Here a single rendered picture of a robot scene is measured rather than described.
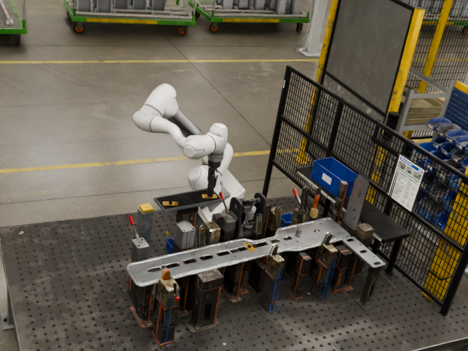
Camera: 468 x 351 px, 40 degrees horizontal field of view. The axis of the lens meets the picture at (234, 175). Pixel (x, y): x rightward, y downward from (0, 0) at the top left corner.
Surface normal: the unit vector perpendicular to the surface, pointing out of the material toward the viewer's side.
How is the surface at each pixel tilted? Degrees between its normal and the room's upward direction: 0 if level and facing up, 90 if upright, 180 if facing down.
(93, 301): 0
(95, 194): 0
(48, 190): 0
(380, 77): 92
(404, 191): 90
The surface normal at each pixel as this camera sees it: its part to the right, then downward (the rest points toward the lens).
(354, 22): -0.92, 0.06
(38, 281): 0.14, -0.87
